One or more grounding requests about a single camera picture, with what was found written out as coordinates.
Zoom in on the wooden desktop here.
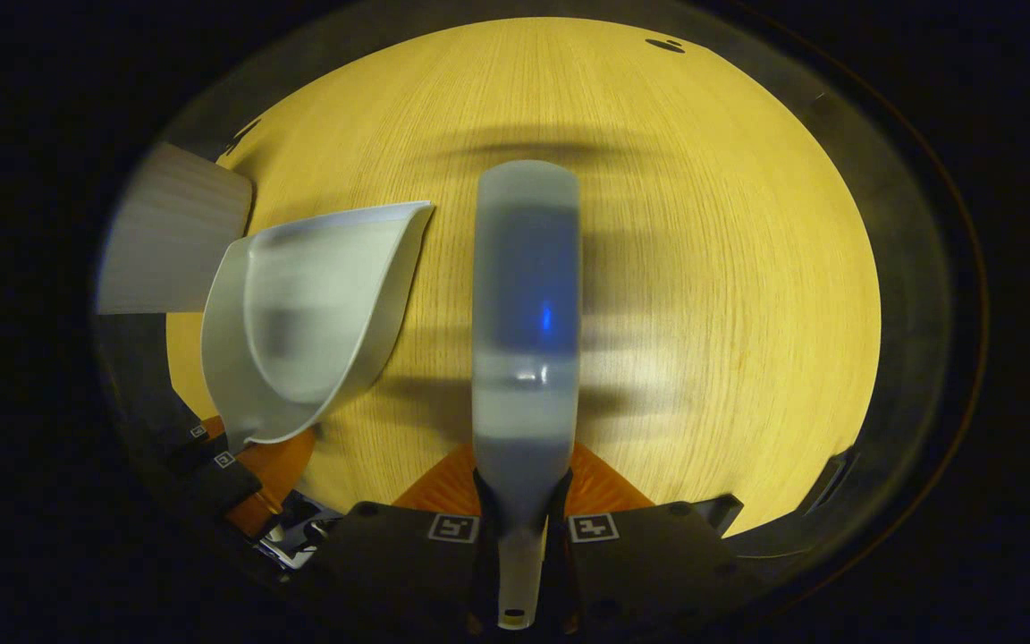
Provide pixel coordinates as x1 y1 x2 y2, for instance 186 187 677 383
165 16 882 538

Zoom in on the white ribbed garbage bin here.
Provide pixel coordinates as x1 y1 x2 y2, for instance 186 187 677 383
95 141 256 316

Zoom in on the small white broom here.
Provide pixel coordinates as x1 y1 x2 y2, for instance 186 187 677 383
469 159 584 632

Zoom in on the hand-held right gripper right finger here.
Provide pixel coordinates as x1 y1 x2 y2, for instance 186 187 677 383
558 441 746 627

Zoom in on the white plastic dustpan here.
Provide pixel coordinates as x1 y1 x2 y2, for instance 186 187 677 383
199 200 436 453

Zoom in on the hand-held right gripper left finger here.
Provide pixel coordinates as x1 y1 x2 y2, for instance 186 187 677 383
323 443 485 627

